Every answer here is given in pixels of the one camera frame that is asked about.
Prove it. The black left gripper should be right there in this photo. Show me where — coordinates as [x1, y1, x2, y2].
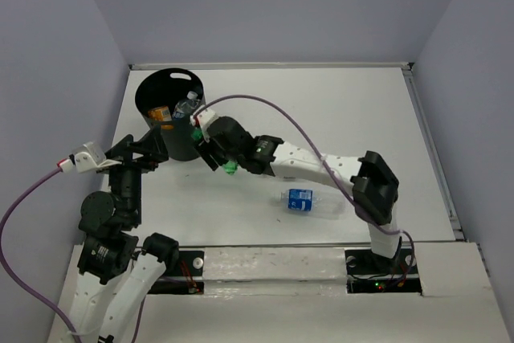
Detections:
[101, 121, 170, 223]

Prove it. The green plastic bottle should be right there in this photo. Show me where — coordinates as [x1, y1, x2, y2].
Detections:
[191, 128, 238, 175]

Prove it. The orange juice bottle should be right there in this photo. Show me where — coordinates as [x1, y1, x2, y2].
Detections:
[148, 106, 174, 130]

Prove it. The clear bottle blue-green label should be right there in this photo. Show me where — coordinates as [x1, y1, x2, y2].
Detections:
[172, 98, 196, 120]

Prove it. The clear crushed label-less bottle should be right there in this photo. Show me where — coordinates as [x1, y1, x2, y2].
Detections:
[186, 91, 201, 110]

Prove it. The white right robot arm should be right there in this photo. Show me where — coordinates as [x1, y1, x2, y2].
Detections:
[190, 110, 402, 272]

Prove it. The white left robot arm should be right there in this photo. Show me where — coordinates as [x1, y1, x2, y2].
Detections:
[59, 128, 179, 342]

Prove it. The black plastic bin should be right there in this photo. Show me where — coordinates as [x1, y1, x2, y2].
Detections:
[135, 68, 206, 161]

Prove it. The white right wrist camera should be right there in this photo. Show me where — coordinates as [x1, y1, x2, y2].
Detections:
[190, 108, 219, 142]

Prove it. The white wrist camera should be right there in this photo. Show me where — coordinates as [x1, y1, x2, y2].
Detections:
[190, 108, 219, 142]
[57, 141, 107, 174]

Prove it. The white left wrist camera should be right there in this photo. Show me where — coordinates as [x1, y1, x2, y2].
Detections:
[57, 141, 107, 174]

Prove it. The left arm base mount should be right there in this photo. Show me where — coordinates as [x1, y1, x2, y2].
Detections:
[149, 249, 205, 296]

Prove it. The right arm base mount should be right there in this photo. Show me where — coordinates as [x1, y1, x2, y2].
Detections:
[345, 248, 422, 294]

